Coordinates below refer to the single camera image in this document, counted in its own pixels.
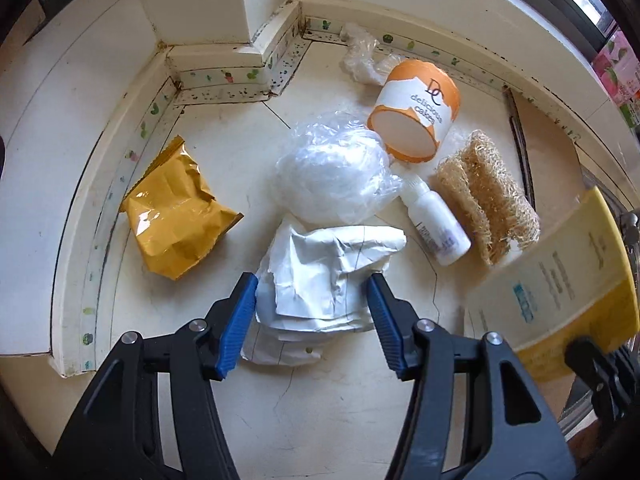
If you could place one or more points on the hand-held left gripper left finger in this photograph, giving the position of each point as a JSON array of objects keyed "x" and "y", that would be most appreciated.
[{"x": 240, "y": 325}]

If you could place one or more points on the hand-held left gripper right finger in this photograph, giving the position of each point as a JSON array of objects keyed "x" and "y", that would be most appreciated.
[{"x": 387, "y": 325}]

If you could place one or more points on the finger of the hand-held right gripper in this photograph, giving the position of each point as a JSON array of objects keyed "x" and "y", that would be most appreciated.
[{"x": 587, "y": 365}]

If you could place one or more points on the white paper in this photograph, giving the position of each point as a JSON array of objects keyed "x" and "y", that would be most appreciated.
[{"x": 320, "y": 280}]

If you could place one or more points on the yellow cardboard box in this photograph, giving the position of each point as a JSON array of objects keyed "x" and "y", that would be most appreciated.
[{"x": 555, "y": 285}]

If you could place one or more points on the yellow foil packet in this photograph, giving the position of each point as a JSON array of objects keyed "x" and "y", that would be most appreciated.
[{"x": 172, "y": 215}]

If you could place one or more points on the orange white paper cup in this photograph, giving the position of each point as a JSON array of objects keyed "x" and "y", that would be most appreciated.
[{"x": 415, "y": 110}]

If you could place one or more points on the white plastic wrap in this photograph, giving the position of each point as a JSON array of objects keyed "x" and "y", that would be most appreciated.
[{"x": 362, "y": 55}]

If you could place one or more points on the small white bottle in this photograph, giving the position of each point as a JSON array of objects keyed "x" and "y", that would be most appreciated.
[{"x": 437, "y": 227}]

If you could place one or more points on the loofah sponge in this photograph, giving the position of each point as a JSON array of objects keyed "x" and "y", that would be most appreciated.
[{"x": 487, "y": 200}]

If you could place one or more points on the clear plastic bag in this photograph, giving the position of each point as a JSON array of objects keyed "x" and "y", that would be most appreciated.
[{"x": 332, "y": 170}]

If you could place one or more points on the pink detergent bottle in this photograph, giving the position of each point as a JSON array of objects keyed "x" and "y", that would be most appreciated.
[{"x": 617, "y": 65}]

